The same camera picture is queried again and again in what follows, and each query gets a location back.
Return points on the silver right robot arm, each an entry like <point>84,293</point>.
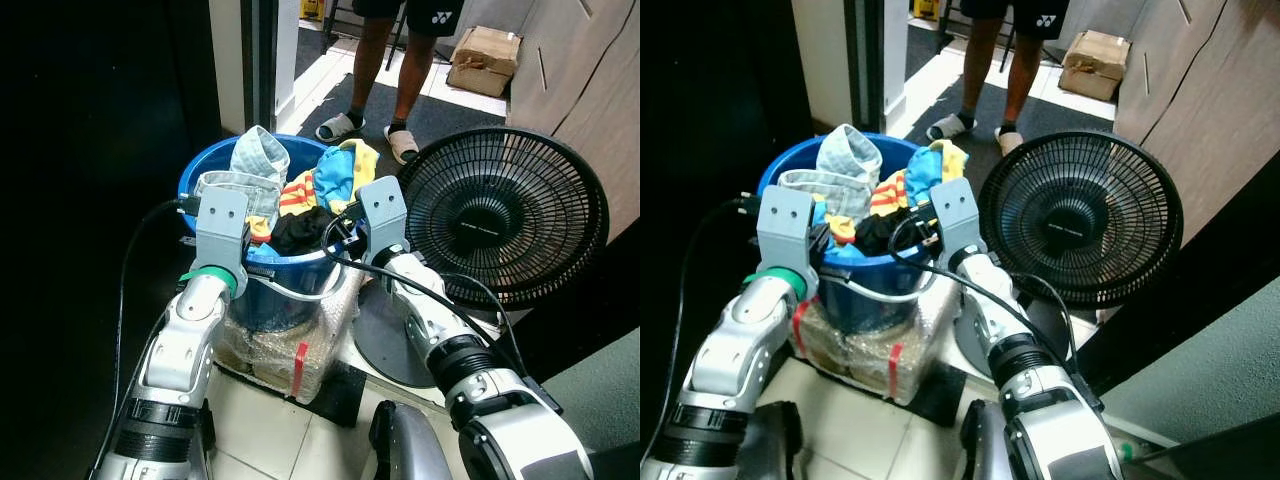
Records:
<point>1050,410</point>
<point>500,420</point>

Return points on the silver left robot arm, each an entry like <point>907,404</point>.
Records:
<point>185,340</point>
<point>745,350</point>

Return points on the blue garment with yellow patch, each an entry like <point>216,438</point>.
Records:
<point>258,232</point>
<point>840,235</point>

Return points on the black garment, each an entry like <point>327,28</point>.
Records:
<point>300,232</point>
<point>885,232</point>

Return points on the blue plastic basin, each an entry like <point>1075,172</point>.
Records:
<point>290,290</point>
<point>880,300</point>

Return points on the white slipper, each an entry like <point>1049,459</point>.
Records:
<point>402,145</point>
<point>948,125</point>
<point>338,127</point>
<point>1008,140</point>

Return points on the black floor pad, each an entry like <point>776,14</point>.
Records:
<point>935,395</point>
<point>335,395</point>

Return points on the black floor fan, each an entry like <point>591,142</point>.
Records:
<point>505,215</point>
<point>1085,215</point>

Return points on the person in red shirt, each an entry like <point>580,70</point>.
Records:
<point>1000,60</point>
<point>375,60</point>

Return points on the dark grey left robot leg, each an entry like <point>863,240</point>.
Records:
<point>770,445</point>

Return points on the dark grey robot leg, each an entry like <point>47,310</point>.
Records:
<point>985,445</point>
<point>770,445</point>
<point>405,440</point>

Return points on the dark grey right robot leg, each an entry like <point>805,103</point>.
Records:
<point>405,440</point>
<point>985,445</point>

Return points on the yellow bottle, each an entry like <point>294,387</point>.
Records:
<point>311,8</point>
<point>923,8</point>

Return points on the brown cardboard box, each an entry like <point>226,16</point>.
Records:
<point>1095,65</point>
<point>485,62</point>

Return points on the wooden cabinet with black top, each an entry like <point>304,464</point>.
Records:
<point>1200,90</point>
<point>590,80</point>

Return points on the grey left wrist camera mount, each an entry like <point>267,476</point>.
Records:
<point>222,225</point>
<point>785,225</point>

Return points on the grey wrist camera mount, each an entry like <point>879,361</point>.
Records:
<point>960,215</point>
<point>385,215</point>
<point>785,225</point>
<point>222,225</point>

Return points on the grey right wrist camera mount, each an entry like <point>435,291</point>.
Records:
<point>960,215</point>
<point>385,215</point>

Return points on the beige door with dark frame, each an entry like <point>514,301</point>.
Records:
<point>260,60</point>
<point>860,60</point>

